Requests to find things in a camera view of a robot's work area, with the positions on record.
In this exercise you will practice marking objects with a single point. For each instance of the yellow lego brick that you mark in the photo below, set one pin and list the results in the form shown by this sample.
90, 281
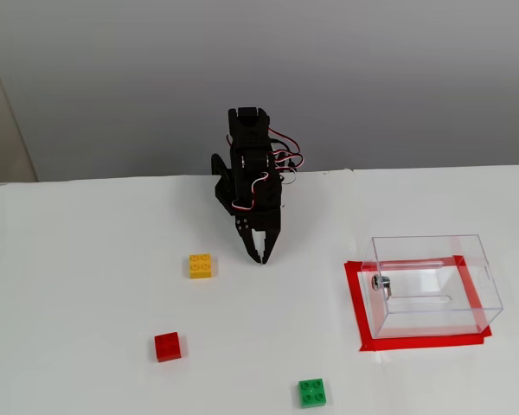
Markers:
202, 266

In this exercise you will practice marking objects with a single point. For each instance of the silver box lock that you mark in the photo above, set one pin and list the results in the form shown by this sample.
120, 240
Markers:
380, 283

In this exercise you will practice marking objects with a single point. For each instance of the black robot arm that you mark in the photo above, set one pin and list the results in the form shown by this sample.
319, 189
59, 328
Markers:
246, 129

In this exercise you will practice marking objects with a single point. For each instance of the red tape square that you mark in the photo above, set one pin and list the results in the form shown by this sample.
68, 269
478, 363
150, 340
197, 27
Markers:
354, 302

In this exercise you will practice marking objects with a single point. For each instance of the green lego brick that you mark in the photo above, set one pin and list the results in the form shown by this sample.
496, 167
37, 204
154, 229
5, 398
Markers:
312, 392

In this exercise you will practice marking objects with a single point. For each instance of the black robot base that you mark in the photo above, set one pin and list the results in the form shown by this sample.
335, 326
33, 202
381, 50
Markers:
226, 196

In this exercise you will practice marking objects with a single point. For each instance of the transparent plastic box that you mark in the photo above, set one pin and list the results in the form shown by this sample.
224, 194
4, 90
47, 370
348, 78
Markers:
432, 311

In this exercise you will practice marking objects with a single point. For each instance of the red lego brick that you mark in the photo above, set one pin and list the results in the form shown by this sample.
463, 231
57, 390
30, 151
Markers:
169, 346

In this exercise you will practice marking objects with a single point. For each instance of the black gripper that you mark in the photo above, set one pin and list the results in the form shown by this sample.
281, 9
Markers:
263, 221

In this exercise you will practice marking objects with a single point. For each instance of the black table clamp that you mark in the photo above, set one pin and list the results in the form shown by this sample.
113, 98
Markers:
218, 164

